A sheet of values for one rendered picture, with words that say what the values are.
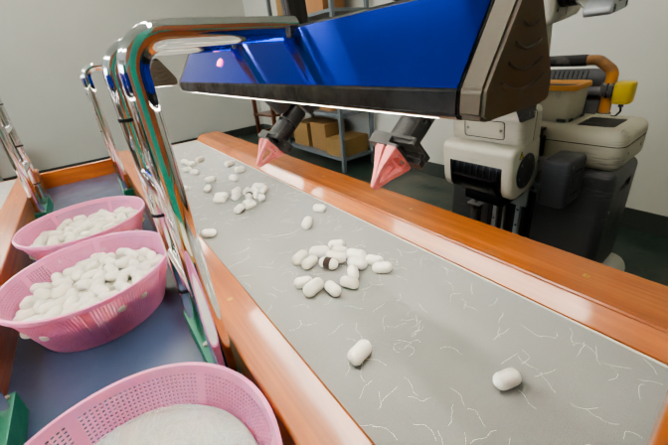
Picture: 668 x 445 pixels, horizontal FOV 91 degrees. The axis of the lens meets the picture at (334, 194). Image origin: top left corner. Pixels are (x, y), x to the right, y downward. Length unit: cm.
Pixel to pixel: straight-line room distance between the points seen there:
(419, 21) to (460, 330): 37
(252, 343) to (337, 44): 35
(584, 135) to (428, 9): 103
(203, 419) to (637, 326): 50
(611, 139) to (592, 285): 71
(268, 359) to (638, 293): 47
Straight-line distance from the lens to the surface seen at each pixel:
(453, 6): 23
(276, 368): 42
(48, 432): 49
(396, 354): 45
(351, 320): 49
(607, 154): 123
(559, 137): 126
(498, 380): 43
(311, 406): 38
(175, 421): 46
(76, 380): 67
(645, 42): 236
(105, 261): 81
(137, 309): 68
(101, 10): 518
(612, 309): 55
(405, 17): 25
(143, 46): 33
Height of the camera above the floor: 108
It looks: 23 degrees down
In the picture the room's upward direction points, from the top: 6 degrees counter-clockwise
